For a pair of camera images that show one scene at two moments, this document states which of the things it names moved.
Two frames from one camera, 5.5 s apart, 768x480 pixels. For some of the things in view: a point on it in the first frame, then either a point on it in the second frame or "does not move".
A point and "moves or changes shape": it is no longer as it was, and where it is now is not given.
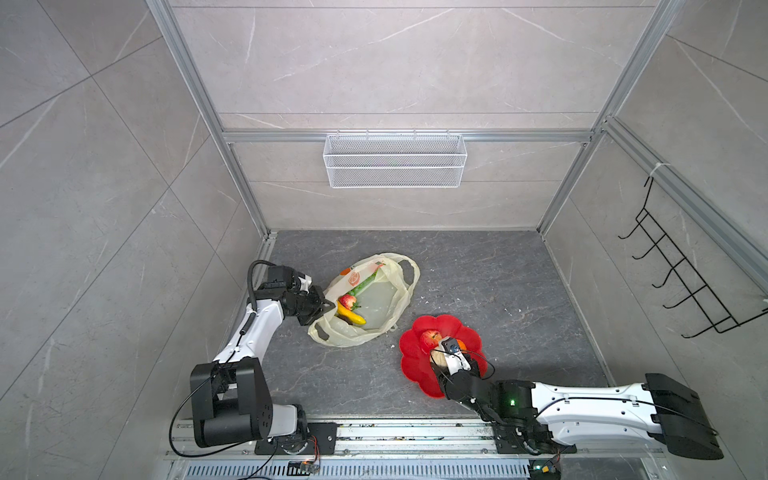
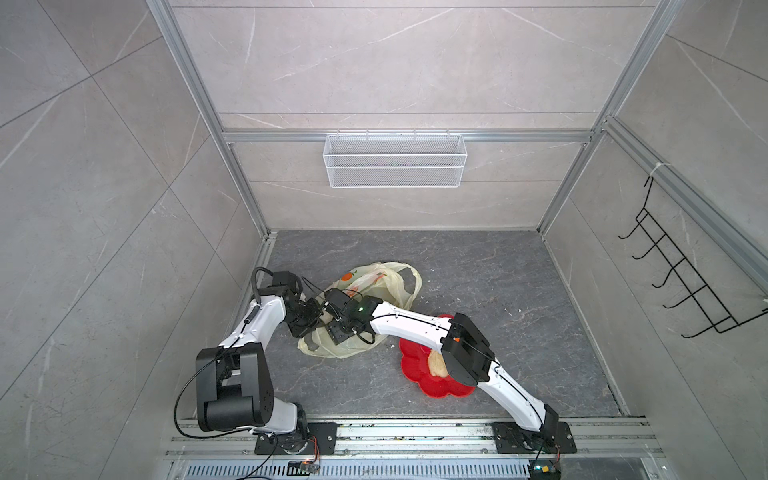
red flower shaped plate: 415,360 does not move
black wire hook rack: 708,305 does not move
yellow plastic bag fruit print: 381,302 moves or changes shape
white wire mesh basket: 390,161 does not move
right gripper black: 446,386 -> 334,333
